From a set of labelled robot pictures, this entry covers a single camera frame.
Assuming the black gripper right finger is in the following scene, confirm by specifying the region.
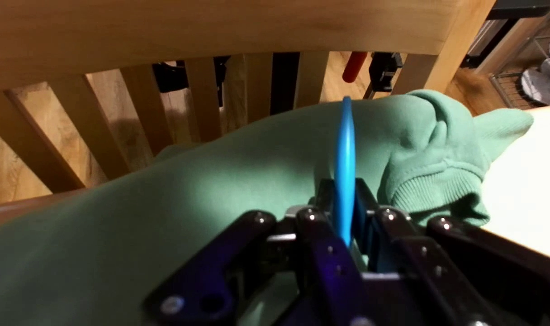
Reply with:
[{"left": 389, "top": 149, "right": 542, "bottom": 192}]
[{"left": 352, "top": 179, "right": 550, "bottom": 326}]

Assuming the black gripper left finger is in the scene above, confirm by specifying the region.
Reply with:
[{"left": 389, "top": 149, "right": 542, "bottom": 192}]
[{"left": 143, "top": 179, "right": 372, "bottom": 326}]

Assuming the green sweater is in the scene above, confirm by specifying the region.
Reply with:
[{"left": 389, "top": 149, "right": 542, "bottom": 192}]
[{"left": 0, "top": 91, "right": 533, "bottom": 326}]

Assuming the wooden chair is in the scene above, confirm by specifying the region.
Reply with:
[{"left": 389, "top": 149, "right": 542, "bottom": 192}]
[{"left": 0, "top": 0, "right": 494, "bottom": 203}]

